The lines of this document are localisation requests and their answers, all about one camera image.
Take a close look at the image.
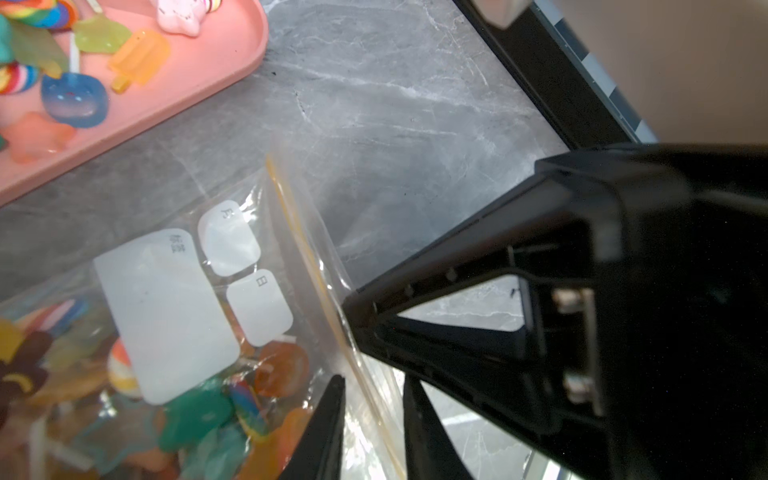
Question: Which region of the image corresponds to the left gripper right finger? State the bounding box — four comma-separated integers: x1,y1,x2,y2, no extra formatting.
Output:
403,375,473,480

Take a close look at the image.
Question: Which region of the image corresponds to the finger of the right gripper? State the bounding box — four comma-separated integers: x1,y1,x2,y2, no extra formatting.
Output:
343,173,594,324
347,311,552,435

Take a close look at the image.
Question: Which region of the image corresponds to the pink plastic tray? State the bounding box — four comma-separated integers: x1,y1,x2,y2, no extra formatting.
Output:
1,1,269,204

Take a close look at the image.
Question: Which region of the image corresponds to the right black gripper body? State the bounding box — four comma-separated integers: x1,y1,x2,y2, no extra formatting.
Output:
515,145,767,479

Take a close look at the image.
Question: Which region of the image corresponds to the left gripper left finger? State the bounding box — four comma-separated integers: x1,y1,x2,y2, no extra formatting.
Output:
279,375,346,480

